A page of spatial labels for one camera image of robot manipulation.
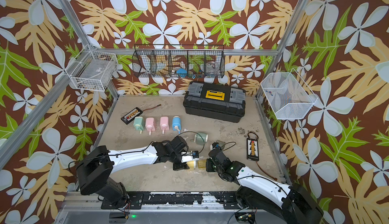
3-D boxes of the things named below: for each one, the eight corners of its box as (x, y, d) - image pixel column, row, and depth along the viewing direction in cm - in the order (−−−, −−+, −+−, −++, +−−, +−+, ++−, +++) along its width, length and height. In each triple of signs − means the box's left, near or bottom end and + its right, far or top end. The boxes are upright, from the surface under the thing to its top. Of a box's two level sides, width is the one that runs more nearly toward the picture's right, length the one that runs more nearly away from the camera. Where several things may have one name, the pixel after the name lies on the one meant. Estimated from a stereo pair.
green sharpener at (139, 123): (134, 133, 100) (131, 128, 95) (137, 122, 106) (134, 116, 101) (142, 133, 100) (140, 128, 95) (145, 122, 106) (143, 116, 101)
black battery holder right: (246, 159, 90) (247, 158, 88) (246, 139, 98) (247, 138, 96) (258, 162, 89) (259, 160, 87) (257, 141, 97) (258, 140, 96)
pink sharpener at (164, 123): (162, 133, 100) (160, 128, 95) (161, 122, 106) (160, 117, 101) (169, 132, 100) (168, 127, 95) (169, 121, 106) (167, 116, 101)
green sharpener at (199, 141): (191, 146, 96) (190, 140, 89) (191, 139, 99) (190, 132, 93) (207, 146, 96) (208, 140, 89) (206, 139, 99) (207, 132, 93)
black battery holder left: (121, 120, 108) (120, 118, 106) (138, 108, 115) (137, 106, 113) (126, 124, 106) (125, 122, 104) (143, 112, 113) (142, 110, 111)
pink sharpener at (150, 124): (148, 135, 99) (145, 130, 94) (147, 123, 105) (145, 118, 100) (155, 134, 100) (153, 128, 95) (154, 122, 106) (152, 116, 101)
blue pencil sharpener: (173, 133, 100) (171, 127, 95) (174, 121, 106) (173, 115, 101) (181, 133, 100) (180, 127, 95) (181, 121, 106) (181, 115, 101)
